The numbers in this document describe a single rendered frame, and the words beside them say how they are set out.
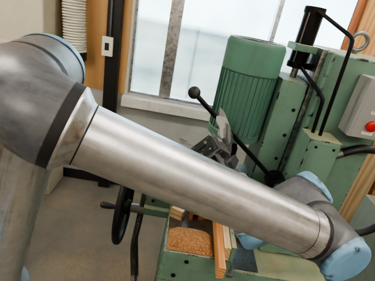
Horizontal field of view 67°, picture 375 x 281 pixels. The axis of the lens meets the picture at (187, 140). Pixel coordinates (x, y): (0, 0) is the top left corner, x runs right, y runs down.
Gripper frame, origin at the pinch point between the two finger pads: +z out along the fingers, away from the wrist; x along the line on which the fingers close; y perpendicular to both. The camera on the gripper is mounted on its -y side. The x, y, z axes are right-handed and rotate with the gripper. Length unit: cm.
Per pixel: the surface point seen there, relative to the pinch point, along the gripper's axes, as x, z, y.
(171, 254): 29.4, -26.1, -7.1
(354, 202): -24, -22, -186
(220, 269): 17.4, -35.9, -8.4
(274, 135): -14.1, -8.6, -18.2
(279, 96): -22.4, -2.2, -10.7
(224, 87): -11.0, 7.5, -3.4
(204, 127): 34, 75, -125
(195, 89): -6.0, 3.8, 9.2
